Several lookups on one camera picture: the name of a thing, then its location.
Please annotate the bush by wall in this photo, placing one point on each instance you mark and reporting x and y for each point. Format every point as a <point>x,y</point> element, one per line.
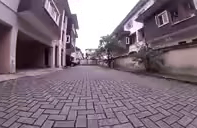
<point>151,58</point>

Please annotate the brown building with white trim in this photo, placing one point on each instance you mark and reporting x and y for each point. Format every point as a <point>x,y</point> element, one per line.
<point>71,36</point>

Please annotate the vehicle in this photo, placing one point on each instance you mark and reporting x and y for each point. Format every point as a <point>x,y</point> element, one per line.
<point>74,61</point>

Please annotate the pale end wall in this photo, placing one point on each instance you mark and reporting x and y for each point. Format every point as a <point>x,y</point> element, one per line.
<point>88,62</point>

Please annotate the grey building with open garages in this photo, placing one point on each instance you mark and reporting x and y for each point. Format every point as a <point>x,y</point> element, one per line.
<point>32,20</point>

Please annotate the white and brown house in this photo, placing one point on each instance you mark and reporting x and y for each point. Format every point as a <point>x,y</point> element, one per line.
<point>132,28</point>

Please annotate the beige boundary wall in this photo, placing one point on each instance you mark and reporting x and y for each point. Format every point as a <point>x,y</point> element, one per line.
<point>186,60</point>

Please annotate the concrete kerb strip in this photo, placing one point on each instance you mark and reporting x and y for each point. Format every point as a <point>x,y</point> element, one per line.
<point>179,79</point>

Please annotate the brown house with white windows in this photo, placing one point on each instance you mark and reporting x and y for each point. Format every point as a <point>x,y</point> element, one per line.
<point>179,26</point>

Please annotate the concrete pavement with kerb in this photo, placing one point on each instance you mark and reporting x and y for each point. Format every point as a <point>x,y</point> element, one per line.
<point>12,76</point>

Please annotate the grey brick paved road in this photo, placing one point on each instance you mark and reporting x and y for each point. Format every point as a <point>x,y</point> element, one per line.
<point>92,100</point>

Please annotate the green tree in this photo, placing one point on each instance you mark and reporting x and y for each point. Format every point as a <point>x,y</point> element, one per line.
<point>107,45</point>

